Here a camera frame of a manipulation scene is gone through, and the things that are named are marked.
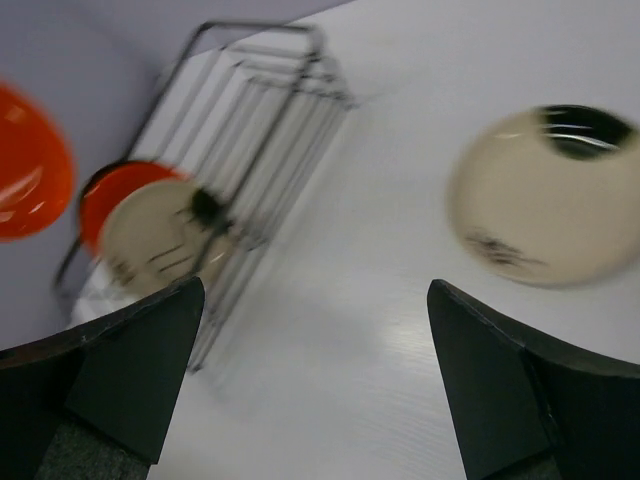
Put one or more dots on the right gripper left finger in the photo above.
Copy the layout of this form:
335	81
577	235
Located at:
96	401

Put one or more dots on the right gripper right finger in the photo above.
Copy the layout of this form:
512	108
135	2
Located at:
526	405

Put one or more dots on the cream plate with black patch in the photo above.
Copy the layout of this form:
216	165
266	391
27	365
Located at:
549	196

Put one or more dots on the orange plate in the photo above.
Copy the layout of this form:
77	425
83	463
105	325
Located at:
108	187
37	169

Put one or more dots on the metal wire dish rack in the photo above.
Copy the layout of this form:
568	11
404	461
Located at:
247	112

